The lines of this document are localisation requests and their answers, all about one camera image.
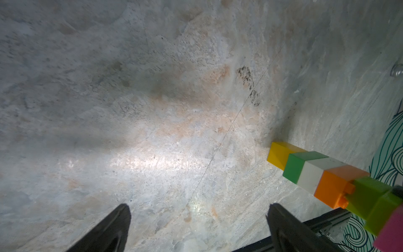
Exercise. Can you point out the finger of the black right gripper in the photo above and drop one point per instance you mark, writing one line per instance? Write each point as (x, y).
(398, 191)

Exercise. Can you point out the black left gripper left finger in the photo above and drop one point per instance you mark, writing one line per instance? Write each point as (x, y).
(110, 235)

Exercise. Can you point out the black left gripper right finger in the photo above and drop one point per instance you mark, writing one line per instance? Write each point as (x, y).
(288, 234)

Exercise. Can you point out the lime green lego brick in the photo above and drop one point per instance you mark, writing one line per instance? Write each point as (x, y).
(381, 212)

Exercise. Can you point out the small lime lego brick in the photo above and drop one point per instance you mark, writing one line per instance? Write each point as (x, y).
(366, 194)

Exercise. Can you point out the magenta lego brick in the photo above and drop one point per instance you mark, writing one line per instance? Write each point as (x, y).
(390, 238)

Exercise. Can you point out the orange long lego brick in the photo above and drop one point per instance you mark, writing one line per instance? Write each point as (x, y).
(336, 183)

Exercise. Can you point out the white lego brick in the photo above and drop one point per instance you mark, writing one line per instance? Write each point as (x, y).
(313, 170)

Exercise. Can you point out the dark green long lego brick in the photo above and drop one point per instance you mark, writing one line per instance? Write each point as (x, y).
(295, 164)

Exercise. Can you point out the yellow lego brick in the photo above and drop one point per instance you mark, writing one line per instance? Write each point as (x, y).
(279, 153)

